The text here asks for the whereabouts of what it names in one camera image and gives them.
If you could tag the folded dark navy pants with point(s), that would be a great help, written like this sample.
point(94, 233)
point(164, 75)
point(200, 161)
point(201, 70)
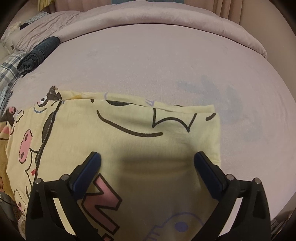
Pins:
point(37, 56)

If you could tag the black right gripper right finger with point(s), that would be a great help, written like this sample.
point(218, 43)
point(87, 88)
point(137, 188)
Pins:
point(252, 221)

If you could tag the pink curtain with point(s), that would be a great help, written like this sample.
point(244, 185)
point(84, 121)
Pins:
point(229, 9)

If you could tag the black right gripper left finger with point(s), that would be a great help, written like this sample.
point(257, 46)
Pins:
point(43, 221)

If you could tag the plaid pillow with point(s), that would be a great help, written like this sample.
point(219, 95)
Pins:
point(9, 73)

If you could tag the yellow cartoon print pants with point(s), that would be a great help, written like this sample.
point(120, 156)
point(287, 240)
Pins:
point(147, 187)

